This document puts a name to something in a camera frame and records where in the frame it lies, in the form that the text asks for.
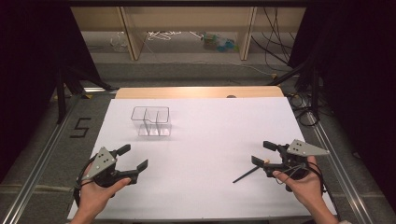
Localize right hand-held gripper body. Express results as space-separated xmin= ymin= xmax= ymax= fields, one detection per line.
xmin=263 ymin=139 xmax=331 ymax=182

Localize right hand-held gripper cable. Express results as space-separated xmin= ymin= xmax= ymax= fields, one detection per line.
xmin=281 ymin=161 xmax=328 ymax=195

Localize hand-held gripper cable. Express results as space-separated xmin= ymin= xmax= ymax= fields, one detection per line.
xmin=72 ymin=154 xmax=98 ymax=207
xmin=281 ymin=161 xmax=328 ymax=195

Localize person's right hand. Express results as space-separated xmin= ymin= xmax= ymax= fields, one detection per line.
xmin=272 ymin=155 xmax=325 ymax=210

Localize left hand-held gripper cable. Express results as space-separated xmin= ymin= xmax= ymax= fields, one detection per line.
xmin=72 ymin=154 xmax=98 ymax=207

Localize hanging black cables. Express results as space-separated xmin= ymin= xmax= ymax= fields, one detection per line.
xmin=250 ymin=7 xmax=301 ymax=67

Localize white cable bundle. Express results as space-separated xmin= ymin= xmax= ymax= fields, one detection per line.
xmin=146 ymin=30 xmax=182 ymax=42

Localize clear plastic bag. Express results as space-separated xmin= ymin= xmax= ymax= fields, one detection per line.
xmin=109 ymin=32 xmax=129 ymax=53

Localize black curtain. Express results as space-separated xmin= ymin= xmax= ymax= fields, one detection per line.
xmin=0 ymin=0 xmax=102 ymax=185
xmin=288 ymin=0 xmax=396 ymax=213

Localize clear plastic divided organizer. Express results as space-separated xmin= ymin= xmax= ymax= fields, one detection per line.
xmin=130 ymin=105 xmax=173 ymax=138

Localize white table mat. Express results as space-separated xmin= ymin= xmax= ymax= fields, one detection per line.
xmin=66 ymin=96 xmax=338 ymax=220

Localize black metal stand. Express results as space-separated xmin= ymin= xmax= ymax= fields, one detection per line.
xmin=55 ymin=65 xmax=114 ymax=125
xmin=266 ymin=58 xmax=322 ymax=119

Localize aluminium floor rail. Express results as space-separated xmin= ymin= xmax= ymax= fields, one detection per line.
xmin=305 ymin=111 xmax=375 ymax=224
xmin=0 ymin=92 xmax=82 ymax=224

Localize wooden table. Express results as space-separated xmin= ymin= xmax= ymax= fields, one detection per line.
xmin=114 ymin=86 xmax=285 ymax=100

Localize colourful plastic bag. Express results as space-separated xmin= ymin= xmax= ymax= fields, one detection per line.
xmin=201 ymin=32 xmax=240 ymax=53

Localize black floor cables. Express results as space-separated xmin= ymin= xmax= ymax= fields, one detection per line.
xmin=287 ymin=92 xmax=321 ymax=127

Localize wooden shelf unit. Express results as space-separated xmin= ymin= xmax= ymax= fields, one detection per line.
xmin=70 ymin=7 xmax=306 ymax=62

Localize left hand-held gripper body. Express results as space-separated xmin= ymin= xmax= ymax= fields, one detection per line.
xmin=81 ymin=147 xmax=139 ymax=188

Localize person's left hand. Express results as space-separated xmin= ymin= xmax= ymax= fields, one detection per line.
xmin=76 ymin=162 xmax=133 ymax=217

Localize black pencil with tan end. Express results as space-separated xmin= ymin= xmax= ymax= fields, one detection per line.
xmin=233 ymin=159 xmax=271 ymax=184

